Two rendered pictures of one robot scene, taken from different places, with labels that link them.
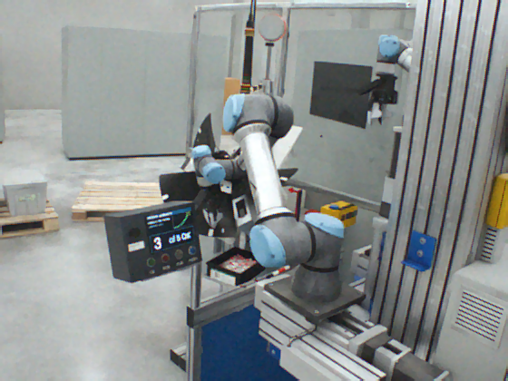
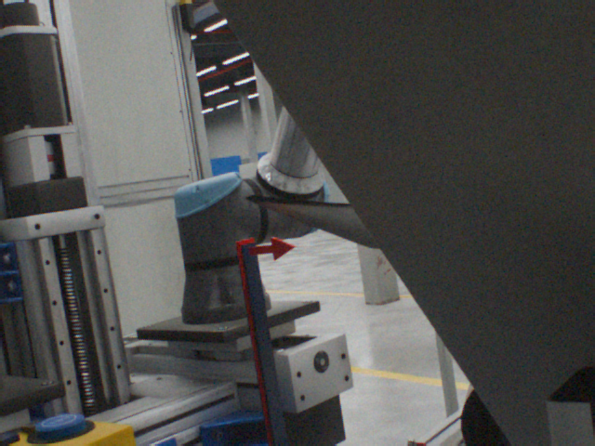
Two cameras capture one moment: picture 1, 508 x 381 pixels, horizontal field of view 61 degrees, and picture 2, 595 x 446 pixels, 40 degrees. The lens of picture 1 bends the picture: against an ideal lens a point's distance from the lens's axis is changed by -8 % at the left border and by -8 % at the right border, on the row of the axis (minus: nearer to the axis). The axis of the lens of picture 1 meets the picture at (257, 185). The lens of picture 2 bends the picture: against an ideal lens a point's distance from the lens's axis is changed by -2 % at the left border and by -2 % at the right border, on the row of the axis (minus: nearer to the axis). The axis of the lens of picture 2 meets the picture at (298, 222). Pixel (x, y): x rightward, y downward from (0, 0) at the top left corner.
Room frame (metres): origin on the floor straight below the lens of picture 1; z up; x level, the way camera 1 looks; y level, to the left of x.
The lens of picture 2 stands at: (2.63, -0.20, 1.25)
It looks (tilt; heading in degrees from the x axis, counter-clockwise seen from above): 3 degrees down; 174
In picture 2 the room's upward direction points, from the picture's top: 9 degrees counter-clockwise
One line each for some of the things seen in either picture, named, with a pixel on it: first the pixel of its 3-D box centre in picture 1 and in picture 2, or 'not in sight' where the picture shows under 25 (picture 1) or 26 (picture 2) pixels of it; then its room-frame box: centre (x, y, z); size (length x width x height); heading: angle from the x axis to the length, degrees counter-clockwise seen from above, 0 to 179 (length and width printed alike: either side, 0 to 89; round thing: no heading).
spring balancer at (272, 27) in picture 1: (272, 27); not in sight; (2.73, -0.01, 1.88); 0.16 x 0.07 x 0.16; 82
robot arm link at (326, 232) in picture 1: (320, 238); (215, 216); (1.23, -0.19, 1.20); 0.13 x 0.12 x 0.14; 117
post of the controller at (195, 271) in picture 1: (195, 280); not in sight; (1.38, 0.18, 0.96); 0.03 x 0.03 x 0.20; 47
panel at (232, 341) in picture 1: (268, 355); not in sight; (1.70, -0.11, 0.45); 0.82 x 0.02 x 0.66; 137
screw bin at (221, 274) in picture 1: (237, 267); not in sight; (1.76, 0.06, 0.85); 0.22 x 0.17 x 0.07; 151
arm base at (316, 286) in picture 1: (317, 274); (222, 285); (1.24, -0.20, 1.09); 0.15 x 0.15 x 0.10
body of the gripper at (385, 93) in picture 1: (384, 89); not in sight; (1.84, -0.48, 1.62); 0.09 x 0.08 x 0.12; 47
